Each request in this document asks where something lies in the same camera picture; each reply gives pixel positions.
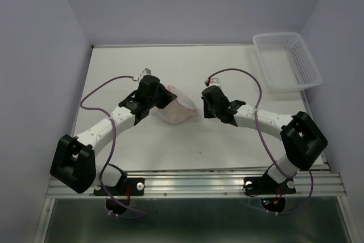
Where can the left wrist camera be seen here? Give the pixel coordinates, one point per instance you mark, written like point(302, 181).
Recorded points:
point(146, 71)

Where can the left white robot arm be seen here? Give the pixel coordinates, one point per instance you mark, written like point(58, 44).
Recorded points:
point(74, 162)

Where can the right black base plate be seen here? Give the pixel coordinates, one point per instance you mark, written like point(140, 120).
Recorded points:
point(264, 185)

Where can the aluminium mounting rail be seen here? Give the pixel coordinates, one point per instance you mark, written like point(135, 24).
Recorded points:
point(208, 184)

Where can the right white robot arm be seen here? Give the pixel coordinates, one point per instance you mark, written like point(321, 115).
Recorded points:
point(302, 140)

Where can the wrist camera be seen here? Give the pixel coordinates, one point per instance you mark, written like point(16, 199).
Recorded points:
point(213, 81)
point(146, 71)

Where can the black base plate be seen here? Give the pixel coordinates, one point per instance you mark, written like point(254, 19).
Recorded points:
point(264, 185)
point(128, 187)

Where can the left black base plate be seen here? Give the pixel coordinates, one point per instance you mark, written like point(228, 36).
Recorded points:
point(128, 187)

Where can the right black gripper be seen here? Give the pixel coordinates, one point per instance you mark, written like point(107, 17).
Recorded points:
point(206, 114)

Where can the white mesh laundry bag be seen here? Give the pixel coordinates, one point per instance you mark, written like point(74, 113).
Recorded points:
point(179, 109)

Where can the white plastic basket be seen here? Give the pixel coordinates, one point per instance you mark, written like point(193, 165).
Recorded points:
point(286, 62)

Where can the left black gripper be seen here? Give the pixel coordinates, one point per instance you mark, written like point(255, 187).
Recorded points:
point(168, 97)

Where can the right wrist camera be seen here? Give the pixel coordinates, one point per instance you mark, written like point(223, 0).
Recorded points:
point(213, 81)

